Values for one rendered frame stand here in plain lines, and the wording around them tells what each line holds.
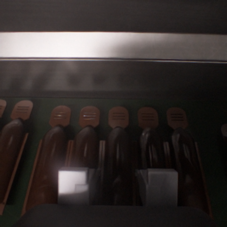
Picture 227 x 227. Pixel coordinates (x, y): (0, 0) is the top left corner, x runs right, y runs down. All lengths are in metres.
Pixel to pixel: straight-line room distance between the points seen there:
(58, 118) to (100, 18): 0.13
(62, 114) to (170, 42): 0.10
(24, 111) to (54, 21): 0.12
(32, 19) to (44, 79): 0.10
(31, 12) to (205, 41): 0.17
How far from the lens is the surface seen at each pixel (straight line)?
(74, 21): 0.31
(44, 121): 0.23
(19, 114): 0.23
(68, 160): 0.19
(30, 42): 0.24
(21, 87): 0.25
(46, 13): 0.32
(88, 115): 0.22
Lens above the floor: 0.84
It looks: 44 degrees down
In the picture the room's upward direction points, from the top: 3 degrees clockwise
